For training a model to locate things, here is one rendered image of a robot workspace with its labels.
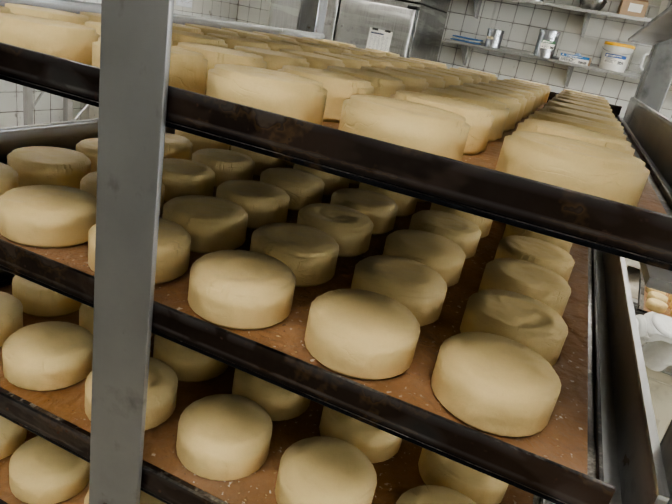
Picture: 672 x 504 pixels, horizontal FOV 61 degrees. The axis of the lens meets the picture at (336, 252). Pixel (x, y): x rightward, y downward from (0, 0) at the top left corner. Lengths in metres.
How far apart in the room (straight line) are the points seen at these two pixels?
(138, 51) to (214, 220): 0.13
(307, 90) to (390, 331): 0.10
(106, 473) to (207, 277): 0.11
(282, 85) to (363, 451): 0.20
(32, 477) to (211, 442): 0.15
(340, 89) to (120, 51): 0.10
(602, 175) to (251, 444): 0.21
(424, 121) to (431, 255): 0.14
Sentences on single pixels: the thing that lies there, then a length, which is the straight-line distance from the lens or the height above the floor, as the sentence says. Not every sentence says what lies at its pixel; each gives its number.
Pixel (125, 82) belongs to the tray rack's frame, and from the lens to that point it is 0.23.
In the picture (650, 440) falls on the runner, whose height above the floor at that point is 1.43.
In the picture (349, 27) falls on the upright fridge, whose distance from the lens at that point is 5.29.
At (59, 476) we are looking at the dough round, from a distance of 0.43.
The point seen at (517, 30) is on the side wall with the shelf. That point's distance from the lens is 5.79.
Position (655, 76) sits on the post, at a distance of 0.78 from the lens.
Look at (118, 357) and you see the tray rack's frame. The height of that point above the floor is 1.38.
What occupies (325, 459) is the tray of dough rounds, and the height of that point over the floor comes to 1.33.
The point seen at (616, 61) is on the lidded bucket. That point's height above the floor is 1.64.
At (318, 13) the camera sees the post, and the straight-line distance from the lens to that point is 0.86.
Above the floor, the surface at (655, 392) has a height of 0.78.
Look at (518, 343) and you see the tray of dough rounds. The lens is 0.27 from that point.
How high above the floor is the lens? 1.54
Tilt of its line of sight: 22 degrees down
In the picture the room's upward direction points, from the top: 11 degrees clockwise
